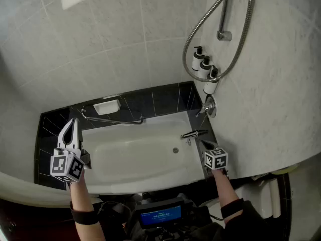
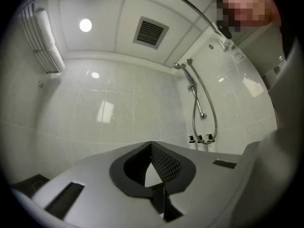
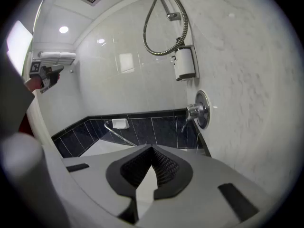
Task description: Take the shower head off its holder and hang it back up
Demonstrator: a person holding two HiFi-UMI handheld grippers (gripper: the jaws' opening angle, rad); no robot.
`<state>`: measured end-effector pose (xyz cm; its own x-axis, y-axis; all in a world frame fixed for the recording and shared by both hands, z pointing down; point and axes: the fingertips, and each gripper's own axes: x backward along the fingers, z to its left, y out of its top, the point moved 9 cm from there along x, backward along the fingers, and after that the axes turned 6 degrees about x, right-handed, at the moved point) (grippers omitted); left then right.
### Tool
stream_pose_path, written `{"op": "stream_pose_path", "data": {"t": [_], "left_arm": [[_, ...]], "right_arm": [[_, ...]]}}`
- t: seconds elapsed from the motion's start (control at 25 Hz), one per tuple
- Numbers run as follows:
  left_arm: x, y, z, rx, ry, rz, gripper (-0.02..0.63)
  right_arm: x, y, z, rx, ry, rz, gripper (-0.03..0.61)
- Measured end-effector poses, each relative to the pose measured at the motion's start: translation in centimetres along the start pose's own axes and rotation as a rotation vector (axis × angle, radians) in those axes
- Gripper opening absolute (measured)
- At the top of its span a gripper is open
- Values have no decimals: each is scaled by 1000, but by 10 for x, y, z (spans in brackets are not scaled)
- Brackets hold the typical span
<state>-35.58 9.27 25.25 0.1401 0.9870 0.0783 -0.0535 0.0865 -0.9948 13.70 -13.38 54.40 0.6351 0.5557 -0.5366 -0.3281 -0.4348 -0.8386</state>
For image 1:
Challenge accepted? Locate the chrome tub spout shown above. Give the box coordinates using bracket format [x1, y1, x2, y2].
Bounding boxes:
[180, 129, 209, 139]

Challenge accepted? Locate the person's left forearm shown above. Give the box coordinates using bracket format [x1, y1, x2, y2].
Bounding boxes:
[68, 181, 106, 241]

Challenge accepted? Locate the chrome shower slide rail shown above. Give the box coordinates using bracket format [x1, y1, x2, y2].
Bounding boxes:
[217, 0, 233, 41]

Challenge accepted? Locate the white soap dish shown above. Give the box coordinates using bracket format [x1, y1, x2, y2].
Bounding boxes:
[93, 99, 121, 115]

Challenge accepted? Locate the person's black top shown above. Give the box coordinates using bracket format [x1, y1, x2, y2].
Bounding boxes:
[193, 200, 293, 241]

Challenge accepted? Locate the chrome grab bar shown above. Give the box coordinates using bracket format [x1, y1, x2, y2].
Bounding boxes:
[80, 108, 145, 125]

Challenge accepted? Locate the white bathtub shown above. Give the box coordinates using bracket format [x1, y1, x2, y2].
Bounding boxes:
[81, 110, 206, 194]

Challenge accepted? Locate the person's right forearm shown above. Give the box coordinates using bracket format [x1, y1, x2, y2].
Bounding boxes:
[212, 169, 245, 225]

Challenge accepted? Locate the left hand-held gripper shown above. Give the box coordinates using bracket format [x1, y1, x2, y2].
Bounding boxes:
[50, 118, 92, 183]

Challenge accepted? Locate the chrome mixer valve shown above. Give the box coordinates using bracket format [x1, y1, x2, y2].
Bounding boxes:
[195, 95, 218, 119]

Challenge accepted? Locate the metal shower hose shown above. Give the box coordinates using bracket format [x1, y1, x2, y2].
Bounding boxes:
[182, 0, 256, 83]

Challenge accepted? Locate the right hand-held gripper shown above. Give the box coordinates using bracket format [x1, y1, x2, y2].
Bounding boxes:
[200, 140, 230, 178]

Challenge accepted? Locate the black recorder with blue screen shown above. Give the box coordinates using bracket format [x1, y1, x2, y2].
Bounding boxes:
[130, 197, 211, 241]

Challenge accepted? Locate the black cable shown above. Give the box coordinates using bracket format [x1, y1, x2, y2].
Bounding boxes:
[99, 201, 132, 235]

